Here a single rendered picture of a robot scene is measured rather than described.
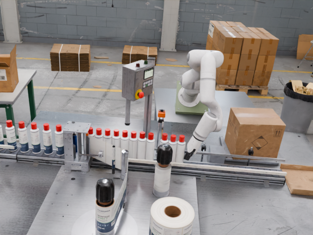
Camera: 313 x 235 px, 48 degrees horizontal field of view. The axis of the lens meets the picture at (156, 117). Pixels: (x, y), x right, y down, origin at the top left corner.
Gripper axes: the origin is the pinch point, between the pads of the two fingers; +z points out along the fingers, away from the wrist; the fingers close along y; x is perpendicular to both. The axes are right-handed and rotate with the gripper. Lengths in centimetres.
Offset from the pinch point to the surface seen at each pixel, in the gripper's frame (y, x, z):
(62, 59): -371, -154, 135
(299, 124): -203, 167, 17
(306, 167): -13, 77, -19
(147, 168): 5.5, -19.8, 15.1
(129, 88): -1, -49, -26
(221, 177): 5.5, 23.3, 1.4
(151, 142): 2.7, -24.2, -1.1
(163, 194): 31.7, -10.9, 8.6
